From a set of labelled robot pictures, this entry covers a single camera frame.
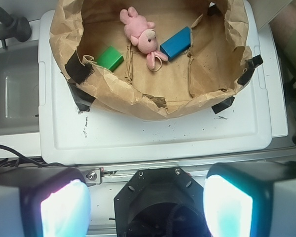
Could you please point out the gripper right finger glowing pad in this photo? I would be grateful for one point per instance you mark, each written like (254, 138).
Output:
(251, 199)

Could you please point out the brown paper bag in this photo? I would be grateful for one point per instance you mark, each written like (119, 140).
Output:
(218, 64)

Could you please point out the steel sink basin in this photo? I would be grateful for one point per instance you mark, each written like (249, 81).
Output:
(19, 96)

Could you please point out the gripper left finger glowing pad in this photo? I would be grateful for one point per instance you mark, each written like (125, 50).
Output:
(44, 202)

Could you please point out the aluminium frame rail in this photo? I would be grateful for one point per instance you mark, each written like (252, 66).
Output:
(96, 174)

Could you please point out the blue wooden block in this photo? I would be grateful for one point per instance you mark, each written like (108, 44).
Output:
(177, 43)

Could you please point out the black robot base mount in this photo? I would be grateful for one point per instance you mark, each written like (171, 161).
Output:
(160, 204)

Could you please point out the white plastic bin lid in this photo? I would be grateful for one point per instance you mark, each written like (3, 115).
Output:
(69, 136)

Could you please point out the pink plush bunny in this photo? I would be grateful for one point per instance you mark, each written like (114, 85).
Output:
(142, 34)

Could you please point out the black faucet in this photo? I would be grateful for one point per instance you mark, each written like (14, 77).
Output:
(12, 26)

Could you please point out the green wooden block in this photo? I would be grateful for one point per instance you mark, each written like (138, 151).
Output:
(110, 59)

